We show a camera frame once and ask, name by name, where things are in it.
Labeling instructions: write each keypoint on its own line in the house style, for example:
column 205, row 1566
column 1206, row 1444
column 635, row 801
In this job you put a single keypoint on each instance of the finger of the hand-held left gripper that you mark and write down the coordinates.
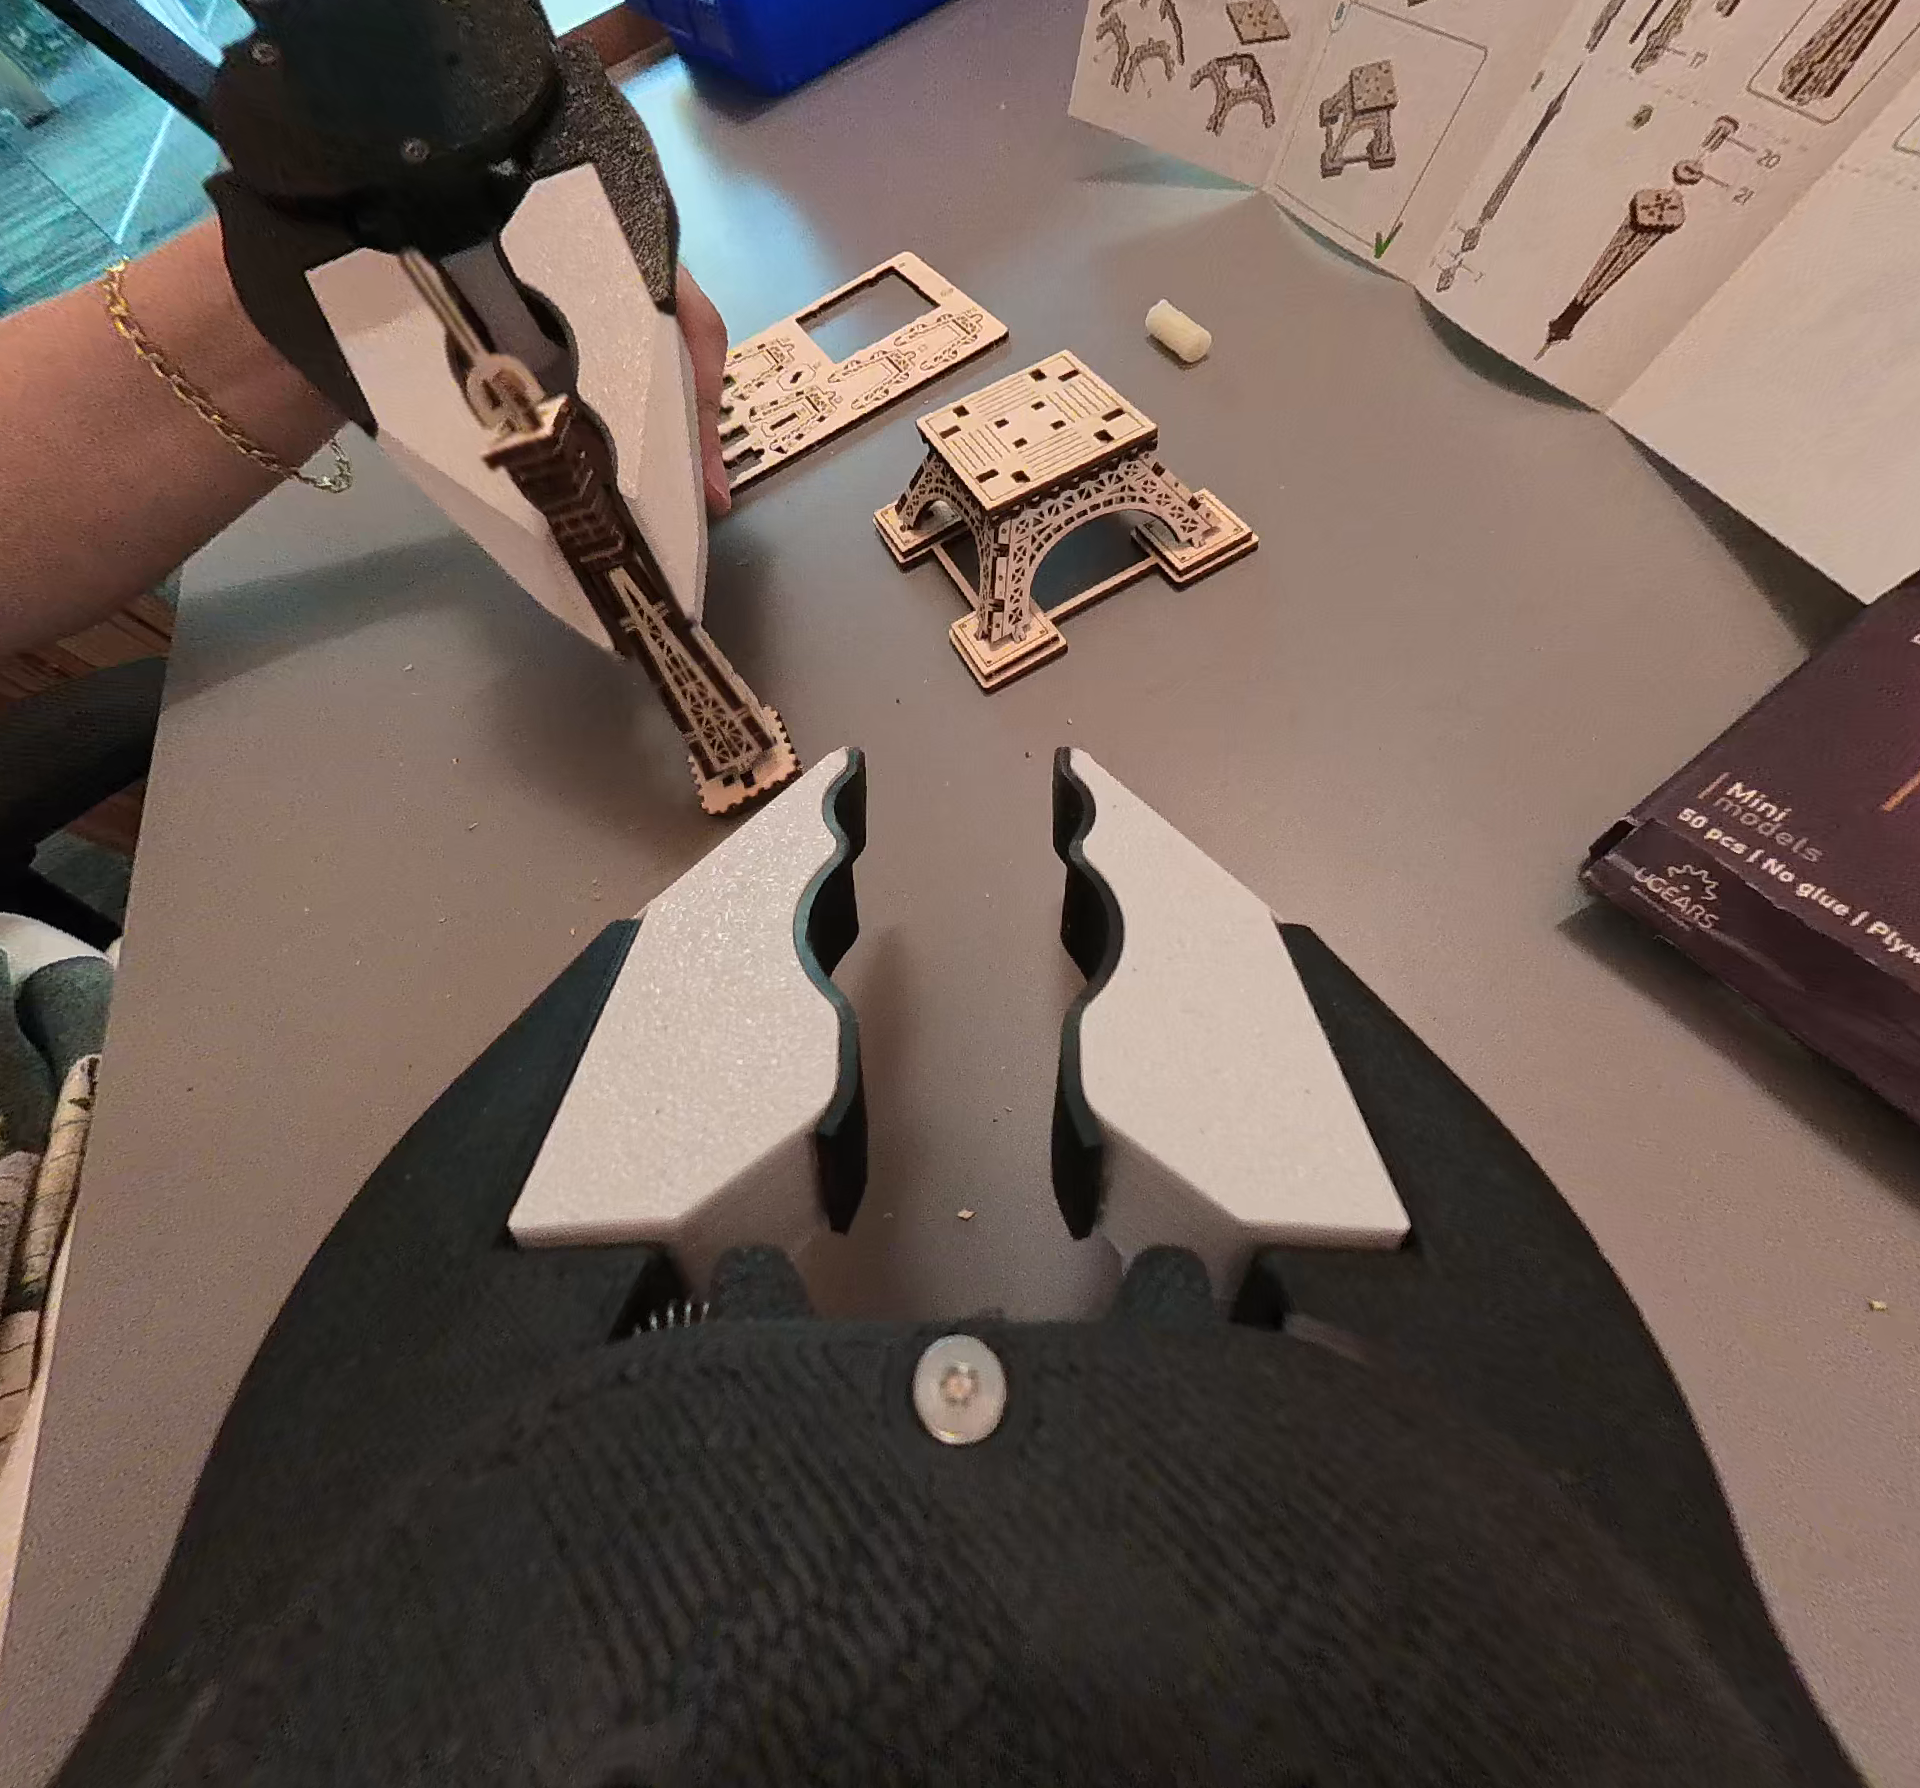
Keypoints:
column 631, row 317
column 404, row 377

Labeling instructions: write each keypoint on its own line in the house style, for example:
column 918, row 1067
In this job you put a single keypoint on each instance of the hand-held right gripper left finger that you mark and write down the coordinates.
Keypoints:
column 706, row 1053

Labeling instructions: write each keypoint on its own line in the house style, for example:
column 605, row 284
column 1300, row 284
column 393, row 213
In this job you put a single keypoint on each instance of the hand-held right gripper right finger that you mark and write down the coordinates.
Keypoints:
column 1217, row 1067

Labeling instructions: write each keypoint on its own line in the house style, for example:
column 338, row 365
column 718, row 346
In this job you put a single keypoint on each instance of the wooden tower model spire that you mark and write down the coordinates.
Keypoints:
column 601, row 512

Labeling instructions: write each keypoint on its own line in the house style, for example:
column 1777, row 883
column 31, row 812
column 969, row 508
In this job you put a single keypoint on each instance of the purple tower kit box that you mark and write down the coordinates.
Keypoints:
column 1802, row 888

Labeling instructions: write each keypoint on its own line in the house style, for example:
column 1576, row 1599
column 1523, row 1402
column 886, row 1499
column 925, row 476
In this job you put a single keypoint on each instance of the person's left forearm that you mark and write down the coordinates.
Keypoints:
column 91, row 468

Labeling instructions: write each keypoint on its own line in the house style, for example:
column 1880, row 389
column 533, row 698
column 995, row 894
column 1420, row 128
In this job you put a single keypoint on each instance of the grey desk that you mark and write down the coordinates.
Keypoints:
column 1350, row 768

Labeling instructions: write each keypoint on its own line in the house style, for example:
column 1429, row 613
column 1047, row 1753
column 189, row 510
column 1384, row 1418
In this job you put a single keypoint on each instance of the person's left hand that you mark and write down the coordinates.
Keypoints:
column 706, row 393

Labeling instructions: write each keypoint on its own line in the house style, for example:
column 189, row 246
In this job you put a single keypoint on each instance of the laser-cut wooden parts sheet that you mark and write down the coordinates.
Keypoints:
column 961, row 339

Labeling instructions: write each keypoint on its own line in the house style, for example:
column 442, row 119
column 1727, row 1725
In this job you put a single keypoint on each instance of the wooden tower model base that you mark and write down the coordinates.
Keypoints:
column 1036, row 430

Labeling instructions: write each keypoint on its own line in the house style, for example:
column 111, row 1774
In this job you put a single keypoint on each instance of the white wax cylinder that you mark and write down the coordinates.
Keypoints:
column 1178, row 330

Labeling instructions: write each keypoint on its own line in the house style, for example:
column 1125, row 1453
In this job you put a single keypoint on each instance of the paper assembly instruction sheet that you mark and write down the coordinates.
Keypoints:
column 1725, row 393

